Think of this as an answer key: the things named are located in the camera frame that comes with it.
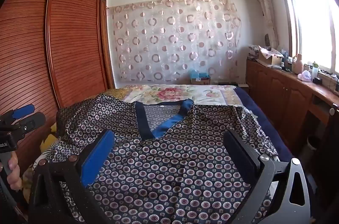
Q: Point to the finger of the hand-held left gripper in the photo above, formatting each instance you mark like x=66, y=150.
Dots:
x=33, y=121
x=23, y=110

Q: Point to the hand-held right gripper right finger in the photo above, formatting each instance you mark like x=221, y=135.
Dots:
x=235, y=157

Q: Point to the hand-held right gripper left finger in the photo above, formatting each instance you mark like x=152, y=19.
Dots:
x=96, y=160

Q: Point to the navy circle-print shirt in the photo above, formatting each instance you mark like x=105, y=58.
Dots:
x=172, y=173

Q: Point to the person's left hand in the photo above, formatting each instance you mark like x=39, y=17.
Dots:
x=14, y=173

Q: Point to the navy bedsheet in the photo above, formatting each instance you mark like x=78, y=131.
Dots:
x=254, y=104

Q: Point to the floral blanket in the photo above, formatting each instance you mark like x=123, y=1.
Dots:
x=206, y=94

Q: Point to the white power strip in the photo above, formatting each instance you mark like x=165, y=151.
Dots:
x=243, y=85

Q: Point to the white trash bin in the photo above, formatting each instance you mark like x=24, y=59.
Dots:
x=309, y=149

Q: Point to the low wooden cabinet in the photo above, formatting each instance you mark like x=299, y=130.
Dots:
x=278, y=91

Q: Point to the wooden slatted wardrobe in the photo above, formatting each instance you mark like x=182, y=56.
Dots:
x=74, y=41

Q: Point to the box with blue cloth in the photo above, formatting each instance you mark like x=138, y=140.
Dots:
x=198, y=79

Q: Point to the open cardboard box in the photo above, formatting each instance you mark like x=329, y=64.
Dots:
x=267, y=58

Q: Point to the patterned storage box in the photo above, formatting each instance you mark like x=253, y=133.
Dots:
x=254, y=53

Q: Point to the lilac plastic bag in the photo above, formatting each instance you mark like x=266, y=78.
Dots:
x=304, y=76

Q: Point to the pink bottle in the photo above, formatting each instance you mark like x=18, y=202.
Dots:
x=298, y=65

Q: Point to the small black box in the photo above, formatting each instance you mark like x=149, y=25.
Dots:
x=317, y=80

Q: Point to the white bottle green cap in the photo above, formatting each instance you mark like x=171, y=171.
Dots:
x=315, y=71

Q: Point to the sheer circle-print curtain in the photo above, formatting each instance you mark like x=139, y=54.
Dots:
x=172, y=41

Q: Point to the beige window curtain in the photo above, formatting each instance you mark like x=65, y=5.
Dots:
x=264, y=1

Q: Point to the bright window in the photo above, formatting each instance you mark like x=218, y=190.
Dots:
x=312, y=14

